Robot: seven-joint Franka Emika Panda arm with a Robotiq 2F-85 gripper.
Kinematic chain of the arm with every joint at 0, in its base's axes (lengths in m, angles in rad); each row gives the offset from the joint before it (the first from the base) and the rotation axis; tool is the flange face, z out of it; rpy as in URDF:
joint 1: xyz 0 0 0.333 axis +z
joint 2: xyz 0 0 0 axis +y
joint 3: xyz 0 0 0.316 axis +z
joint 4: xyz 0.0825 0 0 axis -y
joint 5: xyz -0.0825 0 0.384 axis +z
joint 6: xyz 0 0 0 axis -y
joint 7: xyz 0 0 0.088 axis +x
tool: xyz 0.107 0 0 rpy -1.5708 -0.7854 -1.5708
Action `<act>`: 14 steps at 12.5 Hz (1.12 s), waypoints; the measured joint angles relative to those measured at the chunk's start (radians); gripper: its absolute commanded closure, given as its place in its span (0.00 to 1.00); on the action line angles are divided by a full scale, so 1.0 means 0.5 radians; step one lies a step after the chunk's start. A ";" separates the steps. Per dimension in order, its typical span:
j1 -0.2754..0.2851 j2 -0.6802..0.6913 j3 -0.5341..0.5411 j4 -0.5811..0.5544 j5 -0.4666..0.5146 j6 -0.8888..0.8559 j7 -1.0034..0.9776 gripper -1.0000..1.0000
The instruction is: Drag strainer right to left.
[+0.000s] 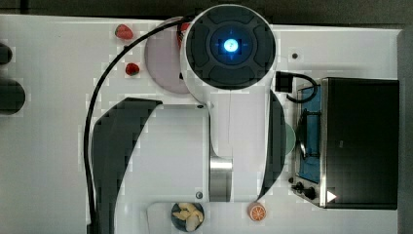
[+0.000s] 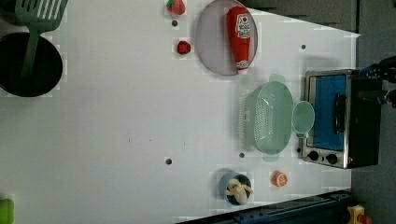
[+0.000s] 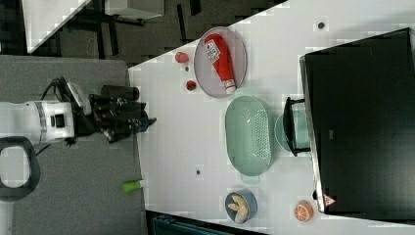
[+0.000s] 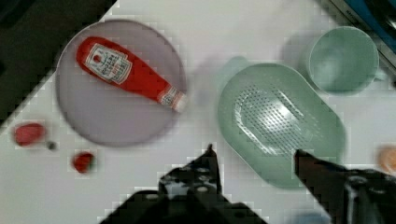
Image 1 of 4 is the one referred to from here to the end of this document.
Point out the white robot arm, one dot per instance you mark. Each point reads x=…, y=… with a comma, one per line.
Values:
x=229, y=145

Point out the grey round plate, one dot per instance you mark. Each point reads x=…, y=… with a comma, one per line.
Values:
x=162, y=59

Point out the green cup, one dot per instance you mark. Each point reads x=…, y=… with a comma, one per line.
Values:
x=290, y=139

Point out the small red strawberry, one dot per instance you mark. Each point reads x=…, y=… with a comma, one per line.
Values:
x=132, y=69

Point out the red ketchup bottle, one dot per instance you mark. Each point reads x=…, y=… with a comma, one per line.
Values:
x=180, y=32

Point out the peeled banana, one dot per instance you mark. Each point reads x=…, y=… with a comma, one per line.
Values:
x=189, y=215

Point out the orange slice toy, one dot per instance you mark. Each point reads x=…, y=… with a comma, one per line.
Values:
x=256, y=211

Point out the blue bowl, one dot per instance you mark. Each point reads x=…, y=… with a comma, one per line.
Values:
x=177, y=219

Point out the large red strawberry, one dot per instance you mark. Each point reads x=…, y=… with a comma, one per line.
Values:
x=123, y=32

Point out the black toaster oven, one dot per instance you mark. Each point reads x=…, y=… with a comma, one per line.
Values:
x=346, y=149

